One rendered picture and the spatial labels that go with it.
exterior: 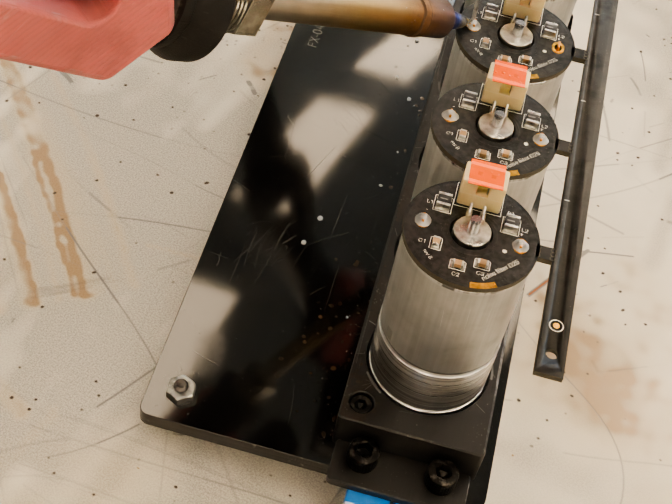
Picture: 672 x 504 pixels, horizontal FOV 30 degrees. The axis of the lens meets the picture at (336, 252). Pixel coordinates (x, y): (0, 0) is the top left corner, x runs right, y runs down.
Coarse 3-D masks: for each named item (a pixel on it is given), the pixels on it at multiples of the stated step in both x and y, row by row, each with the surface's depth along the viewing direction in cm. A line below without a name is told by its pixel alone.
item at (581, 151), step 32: (608, 0) 27; (608, 32) 26; (608, 64) 26; (576, 128) 25; (576, 160) 24; (576, 192) 23; (576, 224) 23; (544, 256) 22; (576, 256) 22; (576, 288) 22; (544, 320) 21; (544, 352) 21
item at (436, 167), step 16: (480, 128) 24; (496, 128) 24; (512, 128) 24; (432, 144) 24; (432, 160) 24; (448, 160) 24; (432, 176) 24; (448, 176) 24; (416, 192) 26; (512, 192) 24; (528, 192) 24; (528, 208) 25
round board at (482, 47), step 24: (480, 0) 27; (504, 0) 27; (480, 24) 26; (504, 24) 26; (528, 24) 26; (552, 24) 26; (480, 48) 26; (504, 48) 26; (528, 48) 26; (552, 72) 25
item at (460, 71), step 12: (504, 36) 26; (528, 36) 26; (456, 48) 26; (516, 48) 26; (456, 60) 26; (468, 60) 26; (456, 72) 26; (468, 72) 26; (480, 72) 26; (564, 72) 26; (444, 84) 27; (456, 84) 26; (540, 84) 26; (552, 84) 26; (540, 96) 26; (552, 96) 26
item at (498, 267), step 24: (432, 192) 23; (456, 192) 23; (408, 216) 22; (432, 216) 23; (456, 216) 23; (480, 216) 23; (504, 216) 23; (528, 216) 23; (408, 240) 22; (432, 240) 22; (504, 240) 22; (528, 240) 23; (432, 264) 22; (456, 264) 22; (480, 264) 22; (504, 264) 22; (528, 264) 22; (456, 288) 22; (480, 288) 22; (504, 288) 22
